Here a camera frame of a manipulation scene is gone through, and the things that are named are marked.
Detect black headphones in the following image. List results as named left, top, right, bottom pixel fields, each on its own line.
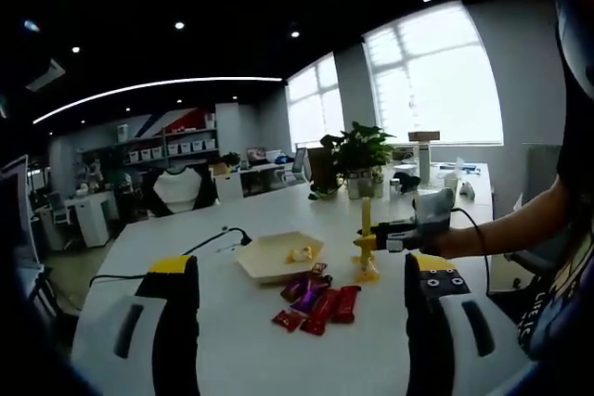
left=393, top=172, right=421, bottom=193

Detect person's right hand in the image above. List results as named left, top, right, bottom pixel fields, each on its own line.
left=420, top=227, right=458, bottom=259

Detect chair with black white shirt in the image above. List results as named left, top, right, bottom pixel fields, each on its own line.
left=141, top=164, right=219, bottom=219

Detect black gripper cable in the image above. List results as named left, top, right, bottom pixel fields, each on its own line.
left=448, top=208, right=494, bottom=296

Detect ceiling air conditioner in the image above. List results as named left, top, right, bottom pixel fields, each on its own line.
left=25, top=57, right=66, bottom=92

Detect white thermos bottle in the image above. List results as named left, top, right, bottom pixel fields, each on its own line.
left=419, top=142, right=433, bottom=188

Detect large green potted plant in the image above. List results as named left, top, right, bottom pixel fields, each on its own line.
left=309, top=121, right=398, bottom=200

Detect black table cable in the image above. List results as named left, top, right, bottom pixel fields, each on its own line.
left=87, top=227, right=253, bottom=288

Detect purple candy bar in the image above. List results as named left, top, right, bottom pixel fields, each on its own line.
left=290, top=280, right=333, bottom=314

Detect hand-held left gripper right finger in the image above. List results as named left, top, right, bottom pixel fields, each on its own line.
left=404, top=252, right=533, bottom=396

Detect maroon candy bar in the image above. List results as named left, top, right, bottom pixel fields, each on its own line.
left=279, top=275, right=311, bottom=302

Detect cream hexagonal container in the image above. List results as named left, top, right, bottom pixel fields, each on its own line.
left=235, top=228, right=325, bottom=286

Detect yellow pastry food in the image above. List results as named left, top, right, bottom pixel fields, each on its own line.
left=285, top=246, right=315, bottom=265
left=350, top=256, right=381, bottom=285

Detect grey swivel office chair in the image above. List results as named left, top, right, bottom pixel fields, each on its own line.
left=505, top=247, right=558, bottom=295

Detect white office chair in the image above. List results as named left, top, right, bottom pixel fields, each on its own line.
left=45, top=191, right=76, bottom=249

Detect row of white storage bins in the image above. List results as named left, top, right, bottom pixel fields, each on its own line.
left=127, top=138, right=217, bottom=163

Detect white pedestal cabinet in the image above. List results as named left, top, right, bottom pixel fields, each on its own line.
left=73, top=198, right=113, bottom=249

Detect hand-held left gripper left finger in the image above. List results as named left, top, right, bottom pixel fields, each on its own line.
left=69, top=255, right=201, bottom=396

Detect small red candy packet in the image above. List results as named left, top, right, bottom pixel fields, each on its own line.
left=271, top=307, right=307, bottom=333

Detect white drawer cabinet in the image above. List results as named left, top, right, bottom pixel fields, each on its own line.
left=215, top=172, right=245, bottom=200

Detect grey metal shelving unit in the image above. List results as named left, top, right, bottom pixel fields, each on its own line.
left=78, top=126, right=219, bottom=170

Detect white chest device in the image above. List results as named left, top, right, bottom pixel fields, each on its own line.
left=554, top=0, right=594, bottom=100

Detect grey mesh office chair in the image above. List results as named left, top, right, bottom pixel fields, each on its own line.
left=278, top=147, right=310, bottom=184

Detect curved ceiling light strip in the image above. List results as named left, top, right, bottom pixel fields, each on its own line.
left=32, top=76, right=284, bottom=126

